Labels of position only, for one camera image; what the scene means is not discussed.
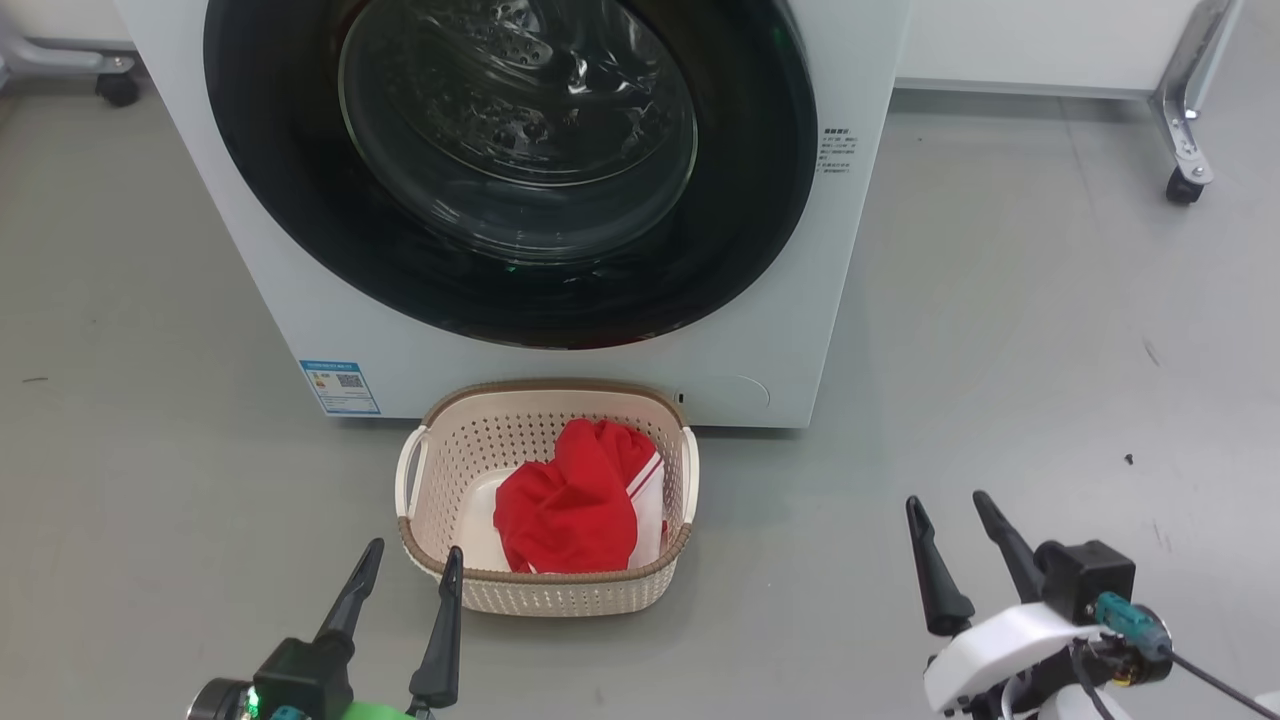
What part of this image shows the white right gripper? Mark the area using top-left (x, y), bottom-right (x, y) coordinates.
top-left (906, 490), bottom-right (1101, 716)

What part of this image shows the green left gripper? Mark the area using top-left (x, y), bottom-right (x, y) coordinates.
top-left (316, 538), bottom-right (465, 720)

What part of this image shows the red and white garment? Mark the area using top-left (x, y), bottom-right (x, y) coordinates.
top-left (493, 418), bottom-right (666, 575)

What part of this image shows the washing machine glass door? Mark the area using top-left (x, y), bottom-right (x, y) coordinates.
top-left (203, 0), bottom-right (819, 351)

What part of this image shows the cream perforated laundry basket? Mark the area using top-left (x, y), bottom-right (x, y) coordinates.
top-left (395, 379), bottom-right (700, 617)

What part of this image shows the white front-load washing machine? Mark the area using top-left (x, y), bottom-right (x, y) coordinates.
top-left (110, 0), bottom-right (911, 429)

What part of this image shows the blue energy label sticker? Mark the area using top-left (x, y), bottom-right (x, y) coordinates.
top-left (299, 359), bottom-right (382, 417)

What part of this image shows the small printed text label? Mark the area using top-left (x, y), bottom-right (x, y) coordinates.
top-left (818, 126), bottom-right (855, 177)

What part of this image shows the grey metal stand leg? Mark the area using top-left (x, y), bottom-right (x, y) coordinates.
top-left (1150, 0), bottom-right (1246, 186)
top-left (0, 10), bottom-right (136, 76)

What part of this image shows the white partition panel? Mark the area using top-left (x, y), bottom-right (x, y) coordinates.
top-left (895, 0), bottom-right (1216, 101)

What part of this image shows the thin black cable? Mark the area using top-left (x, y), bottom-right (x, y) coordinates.
top-left (1165, 650), bottom-right (1280, 720)

